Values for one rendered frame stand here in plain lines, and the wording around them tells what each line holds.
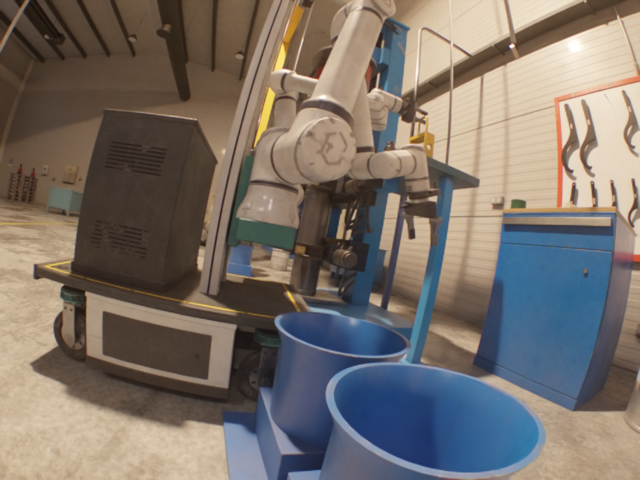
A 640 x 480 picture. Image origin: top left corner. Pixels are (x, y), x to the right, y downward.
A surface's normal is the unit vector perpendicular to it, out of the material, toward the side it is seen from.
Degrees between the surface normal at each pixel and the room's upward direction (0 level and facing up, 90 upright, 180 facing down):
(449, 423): 90
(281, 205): 68
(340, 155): 102
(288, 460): 90
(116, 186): 90
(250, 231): 90
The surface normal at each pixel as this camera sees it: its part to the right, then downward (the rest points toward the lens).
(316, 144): 0.45, 0.18
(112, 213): 0.22, 0.03
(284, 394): -0.77, -0.15
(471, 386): -0.60, -0.59
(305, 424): -0.37, -0.08
